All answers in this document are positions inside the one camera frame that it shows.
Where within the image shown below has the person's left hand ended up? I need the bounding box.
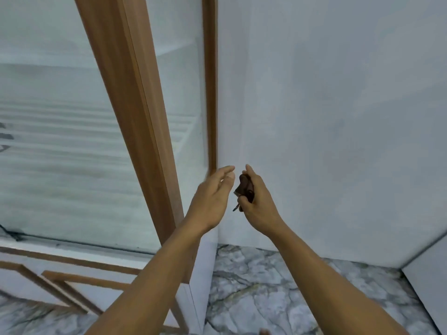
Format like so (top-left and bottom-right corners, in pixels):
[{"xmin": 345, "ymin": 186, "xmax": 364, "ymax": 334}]
[{"xmin": 184, "ymin": 165, "xmax": 236, "ymax": 234}]

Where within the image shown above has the person's right hand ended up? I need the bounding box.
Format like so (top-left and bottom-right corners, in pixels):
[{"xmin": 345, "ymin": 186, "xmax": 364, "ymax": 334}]
[{"xmin": 237, "ymin": 164, "xmax": 284, "ymax": 238}]

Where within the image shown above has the brown leather key pouch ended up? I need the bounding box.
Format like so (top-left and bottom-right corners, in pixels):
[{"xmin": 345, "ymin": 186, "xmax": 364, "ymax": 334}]
[{"xmin": 233, "ymin": 174, "xmax": 255, "ymax": 212}]

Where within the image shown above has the person's right forearm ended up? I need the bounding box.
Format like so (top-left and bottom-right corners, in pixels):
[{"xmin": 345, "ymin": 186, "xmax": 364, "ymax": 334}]
[{"xmin": 268, "ymin": 221, "xmax": 411, "ymax": 335}]

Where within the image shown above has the person's left forearm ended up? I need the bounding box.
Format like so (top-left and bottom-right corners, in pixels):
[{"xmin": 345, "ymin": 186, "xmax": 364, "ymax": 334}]
[{"xmin": 84, "ymin": 217, "xmax": 219, "ymax": 335}]

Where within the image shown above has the wooden framed glass door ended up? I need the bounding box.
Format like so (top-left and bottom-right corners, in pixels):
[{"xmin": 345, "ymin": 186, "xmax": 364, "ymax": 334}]
[{"xmin": 0, "ymin": 0, "xmax": 196, "ymax": 335}]

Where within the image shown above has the wooden door frame post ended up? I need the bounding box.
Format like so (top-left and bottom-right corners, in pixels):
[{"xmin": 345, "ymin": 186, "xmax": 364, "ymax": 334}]
[{"xmin": 201, "ymin": 0, "xmax": 219, "ymax": 176}]

